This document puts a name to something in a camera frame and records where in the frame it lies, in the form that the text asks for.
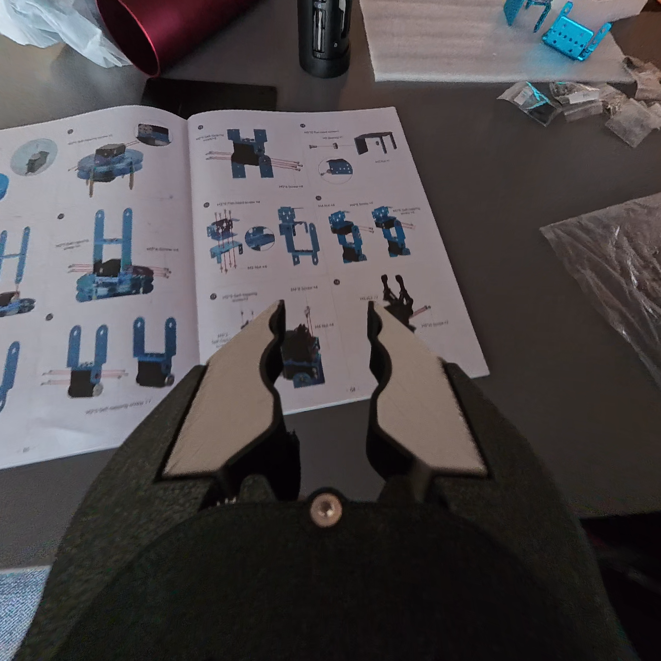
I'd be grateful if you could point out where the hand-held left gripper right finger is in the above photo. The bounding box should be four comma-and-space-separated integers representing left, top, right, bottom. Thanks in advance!
365, 301, 490, 501

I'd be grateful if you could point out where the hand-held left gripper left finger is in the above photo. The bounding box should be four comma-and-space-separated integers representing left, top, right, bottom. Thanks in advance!
160, 300, 301, 499

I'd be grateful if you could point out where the open instruction booklet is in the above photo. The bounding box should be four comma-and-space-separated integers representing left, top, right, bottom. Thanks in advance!
0, 106, 490, 471

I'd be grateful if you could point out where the large clear plastic bag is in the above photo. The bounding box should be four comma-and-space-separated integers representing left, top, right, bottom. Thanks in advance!
539, 192, 661, 385

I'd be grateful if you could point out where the black flat plate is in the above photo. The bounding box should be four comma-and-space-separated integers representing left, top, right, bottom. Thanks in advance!
142, 77, 279, 122

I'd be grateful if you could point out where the pile of small hardware bags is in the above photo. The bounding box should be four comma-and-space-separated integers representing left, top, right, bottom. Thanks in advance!
497, 56, 661, 148

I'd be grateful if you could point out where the black perforated cylinder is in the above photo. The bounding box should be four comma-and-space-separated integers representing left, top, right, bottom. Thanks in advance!
298, 0, 353, 79

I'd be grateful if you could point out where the white foam sheet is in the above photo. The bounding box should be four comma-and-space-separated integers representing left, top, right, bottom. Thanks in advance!
359, 0, 646, 83

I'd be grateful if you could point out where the red metal tube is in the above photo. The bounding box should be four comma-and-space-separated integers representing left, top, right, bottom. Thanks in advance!
95, 0, 259, 77

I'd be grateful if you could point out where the white crumpled plastic wrap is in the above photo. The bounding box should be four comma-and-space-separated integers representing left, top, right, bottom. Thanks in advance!
0, 0, 132, 68

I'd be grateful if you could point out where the blue metal bracket assembly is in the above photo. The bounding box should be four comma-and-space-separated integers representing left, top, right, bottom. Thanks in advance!
503, 0, 612, 63

